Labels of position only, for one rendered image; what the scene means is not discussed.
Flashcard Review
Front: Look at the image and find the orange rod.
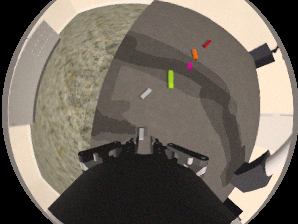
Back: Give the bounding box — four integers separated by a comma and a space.
192, 49, 198, 60

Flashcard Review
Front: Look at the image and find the small magenta block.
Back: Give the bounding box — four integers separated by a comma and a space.
187, 63, 192, 70

